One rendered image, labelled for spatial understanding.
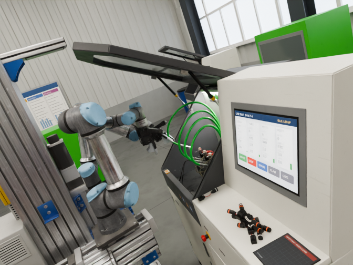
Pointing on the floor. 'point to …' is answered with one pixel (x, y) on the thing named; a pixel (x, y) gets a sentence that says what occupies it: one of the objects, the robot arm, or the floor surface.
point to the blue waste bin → (183, 97)
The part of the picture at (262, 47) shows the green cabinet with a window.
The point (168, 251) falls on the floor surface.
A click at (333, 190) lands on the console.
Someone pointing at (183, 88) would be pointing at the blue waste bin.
